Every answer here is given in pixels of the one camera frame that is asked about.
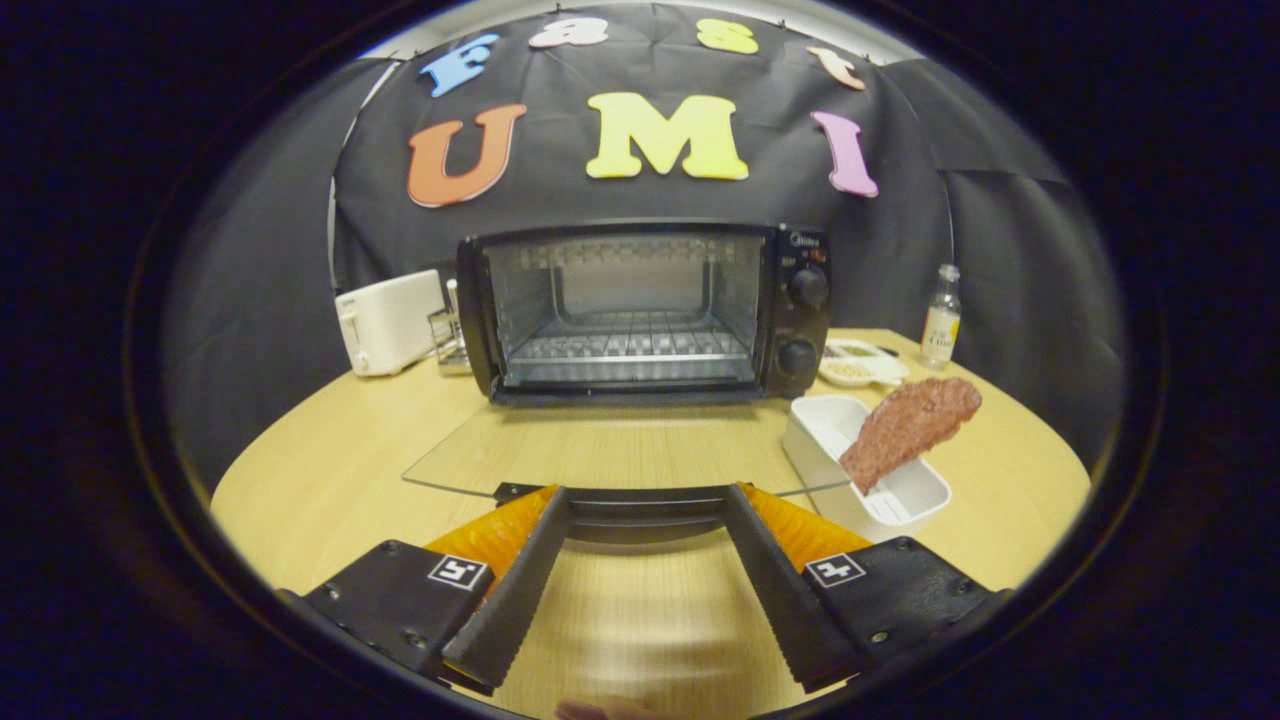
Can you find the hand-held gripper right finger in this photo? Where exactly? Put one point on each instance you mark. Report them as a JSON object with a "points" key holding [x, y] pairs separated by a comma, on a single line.
{"points": [[780, 600]]}

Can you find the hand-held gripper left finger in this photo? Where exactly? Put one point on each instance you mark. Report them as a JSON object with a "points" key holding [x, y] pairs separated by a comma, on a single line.
{"points": [[515, 600]]}

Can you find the red meat slice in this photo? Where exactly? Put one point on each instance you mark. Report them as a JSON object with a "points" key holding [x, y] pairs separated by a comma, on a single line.
{"points": [[905, 425]]}

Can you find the black toaster oven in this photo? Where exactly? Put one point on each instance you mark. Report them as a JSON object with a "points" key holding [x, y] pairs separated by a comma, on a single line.
{"points": [[800, 320]]}

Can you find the white bread toaster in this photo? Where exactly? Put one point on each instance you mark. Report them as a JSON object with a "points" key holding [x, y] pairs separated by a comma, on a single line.
{"points": [[390, 322]]}

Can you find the white rectangular tray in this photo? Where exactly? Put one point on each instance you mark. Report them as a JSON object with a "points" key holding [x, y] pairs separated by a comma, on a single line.
{"points": [[825, 430]]}

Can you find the white divided dish with beans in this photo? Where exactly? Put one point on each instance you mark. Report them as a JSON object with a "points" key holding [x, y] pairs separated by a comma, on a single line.
{"points": [[860, 368]]}

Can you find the clear glass bottle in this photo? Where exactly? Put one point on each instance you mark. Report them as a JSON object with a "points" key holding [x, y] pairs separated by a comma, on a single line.
{"points": [[941, 330]]}

